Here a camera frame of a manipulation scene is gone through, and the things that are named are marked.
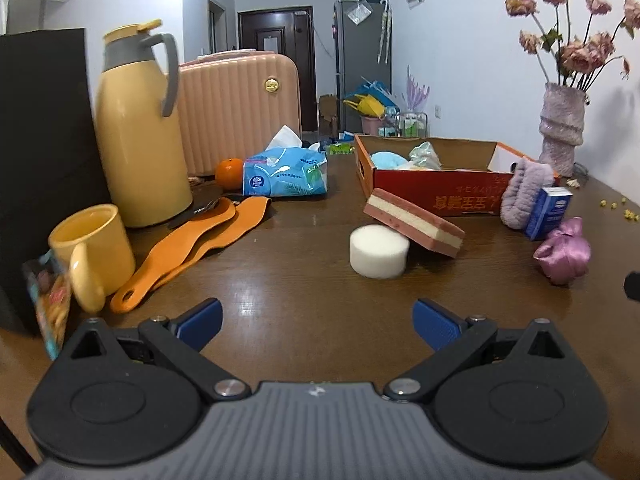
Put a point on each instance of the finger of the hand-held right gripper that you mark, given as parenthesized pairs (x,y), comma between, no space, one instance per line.
(633,287)

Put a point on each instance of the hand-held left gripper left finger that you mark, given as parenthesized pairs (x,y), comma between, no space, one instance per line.
(202,321)

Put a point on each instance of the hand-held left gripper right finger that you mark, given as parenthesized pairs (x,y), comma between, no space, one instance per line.
(432,322)

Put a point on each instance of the white round sponge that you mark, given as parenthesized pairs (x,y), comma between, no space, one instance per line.
(377,252)

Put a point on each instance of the pink and cream layered sponge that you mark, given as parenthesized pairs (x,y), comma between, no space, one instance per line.
(415,222)

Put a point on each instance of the small blue carton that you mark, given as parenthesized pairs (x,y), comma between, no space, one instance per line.
(550,212)

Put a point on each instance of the red cardboard box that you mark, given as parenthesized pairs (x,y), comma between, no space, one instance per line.
(425,192)

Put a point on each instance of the fuzzy purple headband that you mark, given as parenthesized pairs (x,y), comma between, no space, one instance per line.
(522,195)

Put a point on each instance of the clear plastic bag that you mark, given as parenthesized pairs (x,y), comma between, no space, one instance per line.
(426,156)

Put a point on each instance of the blue plush toy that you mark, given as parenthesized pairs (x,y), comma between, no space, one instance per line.
(387,160)

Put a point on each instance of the orange spatulas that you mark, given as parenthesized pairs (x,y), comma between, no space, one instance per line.
(170,255)

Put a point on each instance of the scattered yellow flower buds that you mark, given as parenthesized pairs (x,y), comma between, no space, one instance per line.
(630,214)

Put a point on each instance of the fallen rose petal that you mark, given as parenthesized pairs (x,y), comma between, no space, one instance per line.
(574,182)

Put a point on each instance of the yellow mug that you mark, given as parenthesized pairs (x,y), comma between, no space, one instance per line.
(100,245)

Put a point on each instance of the tangerine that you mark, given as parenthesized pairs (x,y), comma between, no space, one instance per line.
(230,174)

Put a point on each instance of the blue snack packet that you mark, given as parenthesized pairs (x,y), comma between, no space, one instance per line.
(50,305)

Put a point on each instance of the blue tissue pack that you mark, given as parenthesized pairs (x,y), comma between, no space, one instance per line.
(285,175)

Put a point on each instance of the yellow thermos jug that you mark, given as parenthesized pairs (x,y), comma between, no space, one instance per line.
(140,160)

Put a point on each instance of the pink textured vase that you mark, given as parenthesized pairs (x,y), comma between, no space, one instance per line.
(562,130)

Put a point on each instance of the green packet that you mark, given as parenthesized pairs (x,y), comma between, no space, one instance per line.
(340,149)

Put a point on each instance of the pink pot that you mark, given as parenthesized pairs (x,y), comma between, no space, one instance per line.
(371,125)

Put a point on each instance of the pink ribbed suitcase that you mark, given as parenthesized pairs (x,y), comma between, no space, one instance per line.
(235,110)

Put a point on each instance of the black paper bag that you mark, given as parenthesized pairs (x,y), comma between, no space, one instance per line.
(45,160)

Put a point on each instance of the purple coral decoration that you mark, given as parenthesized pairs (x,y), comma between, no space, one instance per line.
(416,91)

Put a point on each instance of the brown cardboard box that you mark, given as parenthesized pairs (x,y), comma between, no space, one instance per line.
(327,115)

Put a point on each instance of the dried pink roses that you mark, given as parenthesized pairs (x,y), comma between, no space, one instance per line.
(580,55)

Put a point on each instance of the grey refrigerator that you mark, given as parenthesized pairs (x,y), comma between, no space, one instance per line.
(360,55)

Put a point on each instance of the dark brown door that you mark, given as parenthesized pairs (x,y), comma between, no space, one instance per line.
(250,35)

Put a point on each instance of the white folded umbrella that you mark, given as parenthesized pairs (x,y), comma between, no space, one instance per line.
(384,30)

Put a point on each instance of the clear pouch with papers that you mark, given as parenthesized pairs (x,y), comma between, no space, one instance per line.
(359,11)

